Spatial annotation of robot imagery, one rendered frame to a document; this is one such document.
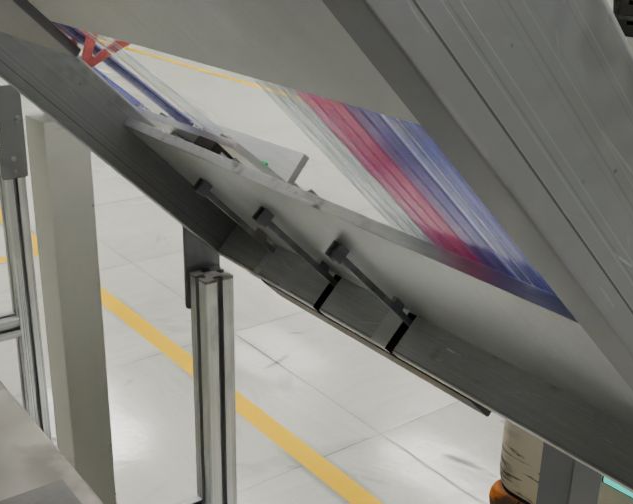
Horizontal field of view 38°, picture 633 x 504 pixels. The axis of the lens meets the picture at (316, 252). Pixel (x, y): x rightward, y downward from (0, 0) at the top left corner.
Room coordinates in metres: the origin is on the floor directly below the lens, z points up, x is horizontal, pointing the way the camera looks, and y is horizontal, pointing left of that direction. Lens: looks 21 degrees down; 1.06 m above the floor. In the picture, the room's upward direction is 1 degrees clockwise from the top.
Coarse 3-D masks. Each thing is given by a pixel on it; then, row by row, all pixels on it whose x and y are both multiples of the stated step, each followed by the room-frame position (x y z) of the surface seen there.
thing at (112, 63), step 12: (60, 24) 1.10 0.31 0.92; (72, 36) 1.11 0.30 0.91; (84, 36) 1.11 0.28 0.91; (96, 48) 1.12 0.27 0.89; (108, 60) 1.13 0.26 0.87; (120, 72) 1.14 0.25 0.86; (132, 84) 1.16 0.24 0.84; (144, 84) 1.16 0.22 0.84; (156, 96) 1.17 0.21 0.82; (168, 108) 1.18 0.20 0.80; (180, 120) 1.20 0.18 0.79
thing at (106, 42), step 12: (96, 36) 1.04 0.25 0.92; (108, 48) 1.05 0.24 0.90; (120, 48) 1.05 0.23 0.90; (120, 60) 1.07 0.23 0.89; (132, 60) 1.06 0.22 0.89; (144, 72) 1.07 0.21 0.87; (156, 84) 1.08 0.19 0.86; (168, 96) 1.09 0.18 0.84; (180, 96) 1.10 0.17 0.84; (180, 108) 1.11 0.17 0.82; (192, 108) 1.11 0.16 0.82; (204, 120) 1.12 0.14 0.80; (216, 132) 1.14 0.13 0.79
